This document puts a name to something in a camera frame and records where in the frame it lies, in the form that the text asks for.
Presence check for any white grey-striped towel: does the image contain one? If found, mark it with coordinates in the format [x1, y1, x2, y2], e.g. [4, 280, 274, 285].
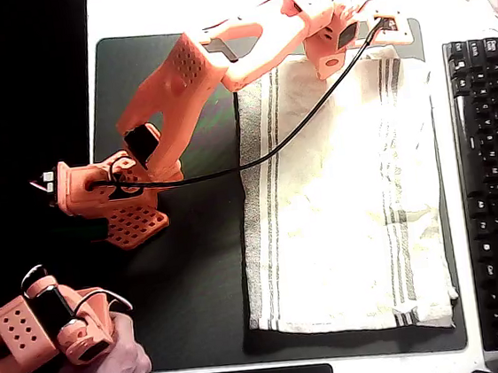
[221, 40, 463, 350]

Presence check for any orange leader arm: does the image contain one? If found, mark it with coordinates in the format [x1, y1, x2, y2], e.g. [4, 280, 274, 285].
[0, 254, 140, 373]

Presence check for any person's hand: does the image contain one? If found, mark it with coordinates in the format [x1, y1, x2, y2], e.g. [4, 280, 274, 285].
[46, 307, 153, 373]

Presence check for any dark desk mat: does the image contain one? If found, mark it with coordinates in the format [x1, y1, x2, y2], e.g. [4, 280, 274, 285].
[77, 3, 471, 373]

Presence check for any orange gripper camera mount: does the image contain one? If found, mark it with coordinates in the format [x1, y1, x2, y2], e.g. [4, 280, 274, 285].
[366, 7, 416, 49]

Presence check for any black camera cable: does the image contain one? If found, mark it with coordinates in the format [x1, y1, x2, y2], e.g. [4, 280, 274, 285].
[76, 18, 403, 198]

